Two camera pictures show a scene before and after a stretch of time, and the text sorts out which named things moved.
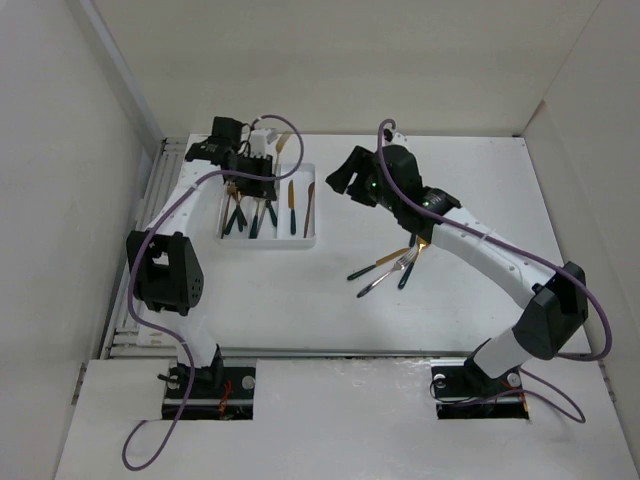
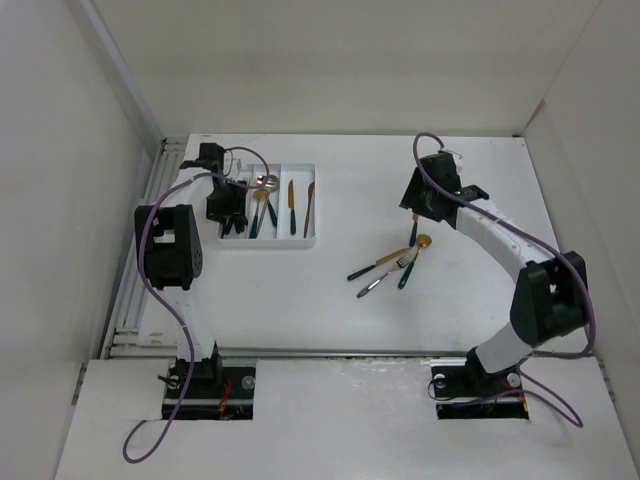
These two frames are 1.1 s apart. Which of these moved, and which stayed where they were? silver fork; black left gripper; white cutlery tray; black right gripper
Moved: black left gripper; black right gripper
Stayed: silver fork; white cutlery tray
